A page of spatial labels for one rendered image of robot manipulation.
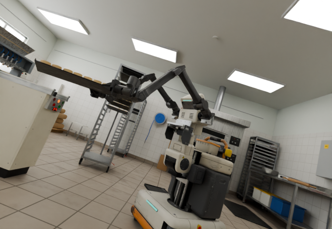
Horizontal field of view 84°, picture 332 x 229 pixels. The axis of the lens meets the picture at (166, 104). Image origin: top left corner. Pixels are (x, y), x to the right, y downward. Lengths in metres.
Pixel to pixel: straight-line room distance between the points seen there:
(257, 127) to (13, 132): 6.10
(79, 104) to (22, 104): 4.67
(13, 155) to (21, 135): 0.19
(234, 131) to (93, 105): 4.51
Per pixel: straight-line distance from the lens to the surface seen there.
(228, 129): 5.25
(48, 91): 2.15
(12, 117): 2.27
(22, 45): 2.85
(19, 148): 2.19
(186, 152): 1.67
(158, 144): 6.00
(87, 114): 6.65
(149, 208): 1.79
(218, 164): 1.75
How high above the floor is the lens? 0.78
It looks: 11 degrees up
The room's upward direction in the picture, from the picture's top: 20 degrees clockwise
